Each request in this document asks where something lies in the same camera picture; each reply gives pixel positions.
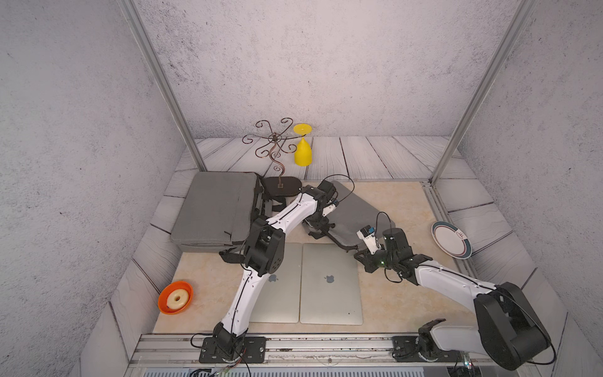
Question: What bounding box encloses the grey zippered laptop bag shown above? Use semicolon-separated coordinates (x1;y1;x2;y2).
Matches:
171;172;265;252

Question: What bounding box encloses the silver apple laptop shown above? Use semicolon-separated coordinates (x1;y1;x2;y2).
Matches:
251;243;303;324

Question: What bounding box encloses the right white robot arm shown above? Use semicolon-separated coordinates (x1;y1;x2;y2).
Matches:
354;226;554;371

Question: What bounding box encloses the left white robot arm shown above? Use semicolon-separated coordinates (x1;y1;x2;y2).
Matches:
212;180;339;357

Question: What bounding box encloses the yellow plastic goblet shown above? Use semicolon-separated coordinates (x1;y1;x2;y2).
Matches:
294;123;312;167

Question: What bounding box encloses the white plate green red rim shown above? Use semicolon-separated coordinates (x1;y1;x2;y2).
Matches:
431;221;474;260

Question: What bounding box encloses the white donut in bowl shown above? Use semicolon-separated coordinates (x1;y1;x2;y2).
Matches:
166;289;190;311

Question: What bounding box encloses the orange bowl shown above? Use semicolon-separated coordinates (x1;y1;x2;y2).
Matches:
158;281;193;315

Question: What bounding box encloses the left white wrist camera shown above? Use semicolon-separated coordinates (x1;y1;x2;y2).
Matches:
322;203;338;217

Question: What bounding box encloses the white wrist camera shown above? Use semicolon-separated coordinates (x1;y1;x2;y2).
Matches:
356;225;382;254
322;203;338;217

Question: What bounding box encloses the copper wire jewelry stand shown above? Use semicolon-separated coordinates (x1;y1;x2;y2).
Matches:
241;117;302;198

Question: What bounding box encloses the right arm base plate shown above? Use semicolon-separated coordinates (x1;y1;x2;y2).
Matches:
391;336;463;364

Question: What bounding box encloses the front aluminium rail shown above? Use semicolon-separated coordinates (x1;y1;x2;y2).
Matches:
124;331;538;377

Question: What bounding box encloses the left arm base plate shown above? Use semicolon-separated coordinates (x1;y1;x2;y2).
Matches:
199;336;267;364

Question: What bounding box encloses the left aluminium frame post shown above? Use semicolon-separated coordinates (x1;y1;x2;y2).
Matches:
118;0;207;171

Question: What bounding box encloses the aluminium frame post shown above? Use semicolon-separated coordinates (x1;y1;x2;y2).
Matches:
118;0;207;171
429;0;538;186

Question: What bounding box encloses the right aluminium frame post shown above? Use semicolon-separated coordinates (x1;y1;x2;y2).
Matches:
429;0;538;186

